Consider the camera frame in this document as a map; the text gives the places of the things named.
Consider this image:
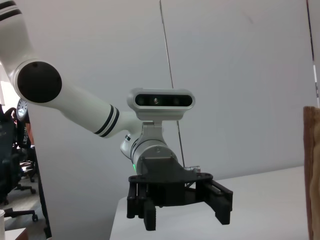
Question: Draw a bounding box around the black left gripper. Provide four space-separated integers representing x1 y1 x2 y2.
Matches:
126 155 234 232

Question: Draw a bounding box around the khaki canvas food bag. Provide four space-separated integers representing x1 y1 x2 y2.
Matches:
302 105 320 240

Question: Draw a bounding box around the black partition panel edge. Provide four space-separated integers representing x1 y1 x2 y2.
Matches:
28 109 53 239

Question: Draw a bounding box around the black caster chair base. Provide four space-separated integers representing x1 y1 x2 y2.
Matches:
3 206 39 223

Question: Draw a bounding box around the light wooden desk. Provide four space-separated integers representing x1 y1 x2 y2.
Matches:
0 226 28 240

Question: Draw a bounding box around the black chair with white letters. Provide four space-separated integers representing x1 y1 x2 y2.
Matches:
13 107 35 151

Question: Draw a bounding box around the white paper cup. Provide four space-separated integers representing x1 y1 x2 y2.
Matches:
0 209 7 232

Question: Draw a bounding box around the dark office chair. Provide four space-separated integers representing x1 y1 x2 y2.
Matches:
0 103 38 206

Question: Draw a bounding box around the white round dial clock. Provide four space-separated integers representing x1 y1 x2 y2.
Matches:
15 97 29 124

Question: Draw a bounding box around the silver left wrist depth camera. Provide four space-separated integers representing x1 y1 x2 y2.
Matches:
127 87 197 144

